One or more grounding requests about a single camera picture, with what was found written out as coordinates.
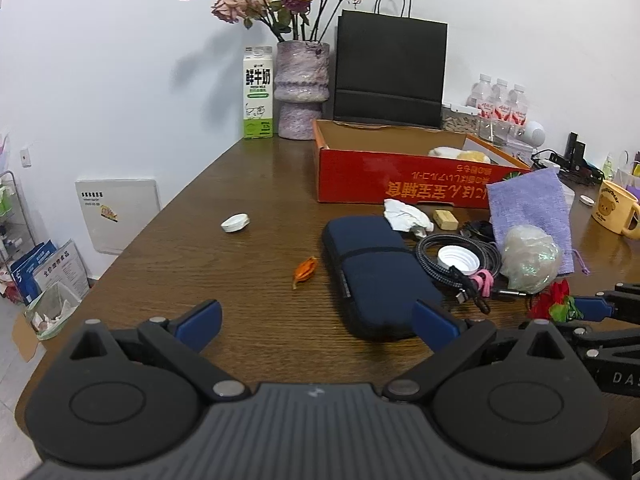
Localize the purple speckled vase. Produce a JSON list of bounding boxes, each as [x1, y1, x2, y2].
[[274, 41, 331, 140]]

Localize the white ribbed bottle cap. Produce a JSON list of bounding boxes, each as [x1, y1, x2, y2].
[[437, 245, 476, 274]]

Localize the white green milk carton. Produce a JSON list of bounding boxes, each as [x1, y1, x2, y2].
[[243, 46, 275, 139]]

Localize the white power strip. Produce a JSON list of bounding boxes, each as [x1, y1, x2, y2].
[[532, 149, 563, 171]]

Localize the black desk stand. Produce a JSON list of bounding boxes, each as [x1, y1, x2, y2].
[[565, 132, 606, 183]]

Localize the red cardboard box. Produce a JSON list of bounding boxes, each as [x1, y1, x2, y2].
[[312, 119, 533, 207]]

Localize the clear container of pellets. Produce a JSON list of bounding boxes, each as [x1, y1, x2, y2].
[[441, 103, 481, 134]]

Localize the clear water bottle red label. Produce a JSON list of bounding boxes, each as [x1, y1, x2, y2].
[[487, 79, 511, 121], [505, 84, 530, 126], [467, 74, 493, 116]]

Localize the white and yellow plush toy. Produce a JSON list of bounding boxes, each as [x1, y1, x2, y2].
[[429, 146, 493, 164]]

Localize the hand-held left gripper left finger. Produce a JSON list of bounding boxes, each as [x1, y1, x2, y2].
[[67, 299, 251, 403]]

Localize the clear glass jar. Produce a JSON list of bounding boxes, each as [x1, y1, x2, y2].
[[477, 119, 516, 145]]

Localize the cardboard trash carton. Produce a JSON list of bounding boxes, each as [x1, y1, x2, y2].
[[11, 280, 83, 363]]

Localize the white round speaker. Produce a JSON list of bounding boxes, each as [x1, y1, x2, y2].
[[515, 121, 547, 150]]

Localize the white tissue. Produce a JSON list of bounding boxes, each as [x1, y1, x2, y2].
[[383, 199, 435, 238]]

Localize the red artificial flower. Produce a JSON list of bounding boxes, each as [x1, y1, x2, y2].
[[529, 280, 583, 323]]

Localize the navy blue case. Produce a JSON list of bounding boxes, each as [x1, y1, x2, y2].
[[321, 216, 446, 342]]

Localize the white wall panel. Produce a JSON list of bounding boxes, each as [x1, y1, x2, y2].
[[75, 176, 162, 256]]

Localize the small white gift bag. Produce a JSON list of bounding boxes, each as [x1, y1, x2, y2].
[[614, 150, 640, 191]]

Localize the black paper bag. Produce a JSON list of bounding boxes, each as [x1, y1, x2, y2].
[[332, 0, 448, 129]]

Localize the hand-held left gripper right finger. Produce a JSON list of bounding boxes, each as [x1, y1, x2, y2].
[[382, 299, 568, 403]]

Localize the white tissue box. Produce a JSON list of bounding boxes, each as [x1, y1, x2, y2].
[[502, 142, 536, 162]]

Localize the braided cable with pink strap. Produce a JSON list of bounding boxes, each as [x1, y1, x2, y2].
[[416, 232, 503, 311]]

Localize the grey pet food bag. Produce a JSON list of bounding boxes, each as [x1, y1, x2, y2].
[[32, 240, 91, 301]]

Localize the blue pet food bag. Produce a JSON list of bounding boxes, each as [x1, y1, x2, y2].
[[10, 240, 58, 306]]

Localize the clear plastic wrap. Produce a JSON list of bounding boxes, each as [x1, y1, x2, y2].
[[500, 225, 563, 294]]

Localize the metal wire rack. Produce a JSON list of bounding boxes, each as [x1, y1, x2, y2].
[[0, 170, 38, 281]]

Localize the wooden desktop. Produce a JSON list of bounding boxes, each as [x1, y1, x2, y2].
[[15, 132, 640, 466]]

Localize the orange dried petal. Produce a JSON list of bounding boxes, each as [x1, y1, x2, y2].
[[292, 256, 319, 291]]

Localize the yellow bear mug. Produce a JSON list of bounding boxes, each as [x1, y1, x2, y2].
[[591, 180, 640, 238]]

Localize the purple drawstring pouch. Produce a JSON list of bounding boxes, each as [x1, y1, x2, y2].
[[486, 167, 592, 276]]

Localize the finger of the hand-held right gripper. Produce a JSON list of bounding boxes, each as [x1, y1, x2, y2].
[[570, 282, 640, 323], [552, 323, 640, 357]]

